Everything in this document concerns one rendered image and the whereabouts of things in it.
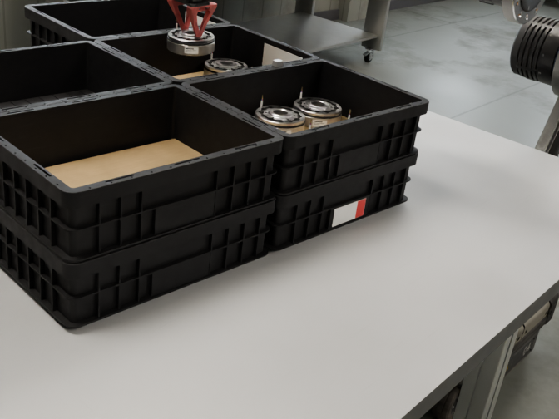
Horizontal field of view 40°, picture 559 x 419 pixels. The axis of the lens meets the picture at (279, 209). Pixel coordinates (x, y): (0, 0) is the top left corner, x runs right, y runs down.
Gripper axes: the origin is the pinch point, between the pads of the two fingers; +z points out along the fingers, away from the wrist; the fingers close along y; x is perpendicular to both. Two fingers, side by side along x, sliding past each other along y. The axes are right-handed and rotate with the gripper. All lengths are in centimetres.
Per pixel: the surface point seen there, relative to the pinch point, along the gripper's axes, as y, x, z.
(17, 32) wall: -244, 73, 73
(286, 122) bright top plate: 33.9, -2.5, 9.4
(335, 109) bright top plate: 32.4, 13.3, 10.6
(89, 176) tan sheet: 31, -44, 10
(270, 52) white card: 6.7, 17.8, 6.1
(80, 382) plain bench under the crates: 61, -64, 23
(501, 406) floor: 63, 61, 100
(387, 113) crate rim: 52, 6, 3
